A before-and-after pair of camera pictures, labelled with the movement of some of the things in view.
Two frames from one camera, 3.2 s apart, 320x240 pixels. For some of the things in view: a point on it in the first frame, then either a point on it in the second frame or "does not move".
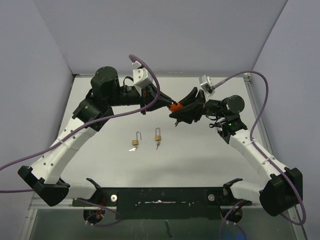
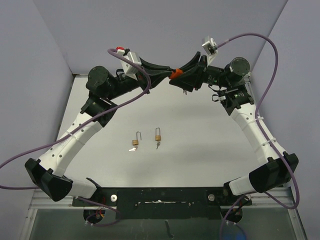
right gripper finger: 189,98 to 194,61
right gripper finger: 189,114 to 188,80
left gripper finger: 161,94 to 155,66
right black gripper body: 212,107 to 212,75
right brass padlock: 158,137 does not move
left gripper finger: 157,104 to 156,78
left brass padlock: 135,142 does not move
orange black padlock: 174,107 to 174,75
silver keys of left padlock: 134,149 does not move
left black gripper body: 131,96 to 129,86
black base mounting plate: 163,203 does not move
